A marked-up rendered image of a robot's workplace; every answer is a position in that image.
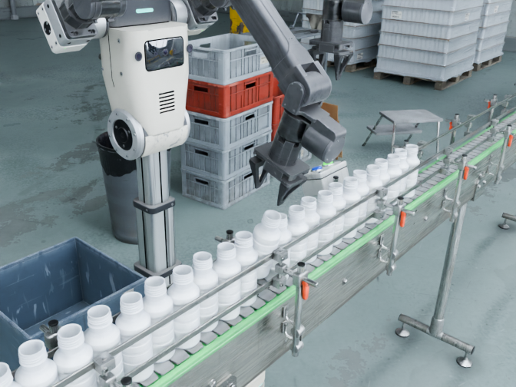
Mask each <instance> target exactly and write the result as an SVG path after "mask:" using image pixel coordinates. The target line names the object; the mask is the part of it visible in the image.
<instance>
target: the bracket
mask: <svg viewBox="0 0 516 387"><path fill-rule="evenodd" d="M497 100H498V99H497V94H493V98H492V99H491V100H488V99H484V101H487V102H488V108H490V107H492V106H494V105H495V104H497V103H499V102H500V101H497ZM493 113H494V108H493V109H492V110H490V114H489V117H488V122H489V121H491V124H490V125H488V126H487V128H486V129H488V128H489V127H490V126H491V125H492V126H493V127H492V128H491V130H490V133H491V135H489V136H487V137H488V140H487V142H491V143H493V142H494V141H495V137H494V136H493V134H496V133H499V134H503V135H504V136H503V137H504V143H503V146H502V150H501V156H500V160H499V163H498V164H493V163H492V162H491V161H492V158H493V156H492V155H493V154H492V155H491V156H490V160H489V163H491V165H494V166H497V167H496V170H497V173H496V175H495V174H490V172H489V170H490V168H491V167H490V166H491V165H490V164H489V165H488V169H487V173H488V174H489V175H491V176H494V183H495V184H498V183H499V181H500V180H501V178H502V176H501V172H502V170H503V169H504V165H503V163H504V156H505V153H506V149H507V146H509V147H510V146H511V142H512V139H513V138H514V137H516V134H514V133H512V130H511V126H512V125H510V124H508V125H507V129H506V130H505V131H500V130H498V129H497V128H496V127H495V126H497V125H498V122H499V120H496V119H492V117H493ZM445 121H446V122H450V123H449V124H450V127H449V130H450V129H452V128H453V127H456V126H457V125H459V124H461V123H463V122H460V118H459V114H455V118H454V119H453V120H450V119H445ZM464 126H465V127H467V128H468V129H467V130H466V131H465V132H464V136H466V135H467V134H470V133H471V132H472V131H470V130H469V128H470V127H471V126H472V123H471V122H468V123H467V124H465V125H464ZM486 129H485V130H486ZM508 139H509V141H508ZM443 150H445V151H444V153H443V154H444V155H447V156H446V157H445V158H444V159H443V164H445V166H442V167H440V168H441V172H440V174H445V175H446V174H448V173H449V168H450V167H447V164H456V165H458V169H459V172H458V180H457V184H456V188H455V195H454V200H453V199H450V198H447V197H446V194H447V192H448V190H447V189H448V188H447V187H446V188H445V191H444V195H443V197H445V199H446V200H450V201H452V202H451V206H452V208H451V211H450V210H446V209H445V208H444V206H445V199H444V200H443V201H442V207H441V208H442V209H443V210H444V211H445V212H448V213H450V214H449V215H448V216H449V218H450V220H449V221H450V222H454V221H455V218H456V217H457V216H458V212H457V209H458V206H459V205H460V204H461V202H460V200H459V199H458V198H459V194H460V190H461V183H462V179H464V180H467V177H468V171H469V170H470V168H471V169H473V170H477V167H476V166H473V165H470V164H468V160H467V156H468V155H467V154H463V155H462V157H461V160H460V161H459V162H458V161H455V160H452V158H451V157H448V156H450V155H451V154H452V152H453V148H450V147H445V148H443ZM464 172H465V173H464ZM463 175H464V178H463ZM376 190H377V194H376V196H377V197H380V199H378V200H377V204H376V206H377V207H379V208H378V209H376V210H374V211H373V213H374V217H373V218H375V219H377V220H381V219H382V218H383V217H384V216H385V211H384V210H382V208H384V207H388V208H391V209H393V215H395V220H394V225H393V231H392V241H391V246H390V249H389V248H388V247H385V246H384V245H383V240H384V234H382V235H381V236H380V240H379V245H381V248H379V250H378V256H377V258H379V260H380V261H381V262H383V263H386V264H387V265H386V266H385V270H386V271H387V272H386V275H387V276H391V275H392V272H393V271H394V270H395V269H396V264H395V259H396V257H397V256H398V255H399V252H398V250H397V249H396V245H397V239H398V234H399V225H400V226H401V227H404V225H405V218H406V216H407V214H408V215H411V216H414V215H415V212H414V211H411V210H407V209H405V203H403V200H404V197H397V198H398V199H397V204H395V205H393V204H390V203H387V200H385V199H383V197H385V196H387V194H388V188H384V187H378V188H377V189H376ZM226 233H227V238H226V239H224V238H222V237H220V236H215V237H214V239H215V240H216V241H218V242H220V243H222V242H230V243H233V244H234V242H235V237H234V236H233V230H227V231H226ZM382 249H385V250H388V253H387V256H388V258H389V261H388V262H387V261H385V260H383V259H382V258H381V255H382ZM286 259H288V250H285V249H283V248H281V247H279V248H277V249H275V250H274V251H273V258H272V260H275V261H277V262H278V263H277V264H276V265H275V272H276V273H277V274H276V275H275V276H273V277H272V278H271V279H272V280H273V284H272V285H271V286H273V287H275V288H277V289H281V288H282V287H284V286H285V285H286V277H285V276H283V274H285V273H286V274H288V275H290V276H292V277H293V285H294V286H296V298H295V309H294V321H291V320H289V318H288V316H287V315H288V310H289V304H288V303H287V304H286V305H285V306H284V307H283V318H284V317H285V319H286V320H285V321H283V322H282V333H284V335H285V337H286V338H288V339H290V340H292V341H293V342H292V343H291V344H290V345H289V348H290V350H291V351H292V356H293V357H297V356H298V355H299V351H300V350H301V349H302V348H303V347H304V344H303V341H302V339H303V333H304V332H305V328H304V326H303V325H302V324H301V315H302V304H303V299H304V300H307V299H308V295H309V286H314V287H316V288H318V286H319V283H318V282H316V281H314V280H312V279H310V278H308V273H309V271H308V270H306V269H305V265H306V264H305V263H304V262H298V263H297V271H296V272H294V271H292V270H290V269H288V268H287V267H288V265H287V264H285V263H283V261H284V260H286ZM287 323H290V324H292V325H293V328H292V329H291V330H290V332H291V334H292V335H293V337H291V336H289V335H288V334H287V325H288V324H287ZM48 326H49V328H48V327H47V326H46V325H45V324H42V325H40V327H39V329H40V330H41V331H42V332H43V333H44V338H45V345H46V347H47V348H49V351H50V350H51V349H53V348H55V347H57V346H58V338H57V336H58V330H59V329H60V328H61V327H62V326H59V325H58V320H56V319H52V320H50V321H49V322H48ZM92 361H93V362H94V370H95V371H97V372H98V373H99V374H100V375H99V383H100V386H102V387H138V386H137V385H136V384H134V383H133V382H132V378H131V377H130V376H125V377H123V378H122V379H121V385H119V384H118V383H117V378H116V375H115V374H113V373H112V372H111V370H112V369H114V368H116V365H115V358H114V357H113V356H112V355H111V354H109V353H108V352H103V353H102V354H100V355H99V356H97V357H95V358H94V359H92Z"/></svg>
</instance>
